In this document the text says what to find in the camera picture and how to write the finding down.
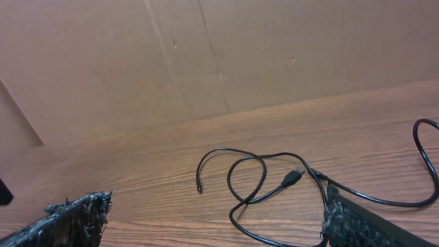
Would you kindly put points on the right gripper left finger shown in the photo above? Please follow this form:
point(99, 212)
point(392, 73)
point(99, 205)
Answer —
point(73, 223)

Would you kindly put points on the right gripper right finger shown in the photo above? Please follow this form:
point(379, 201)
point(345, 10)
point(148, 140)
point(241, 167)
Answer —
point(347, 224)

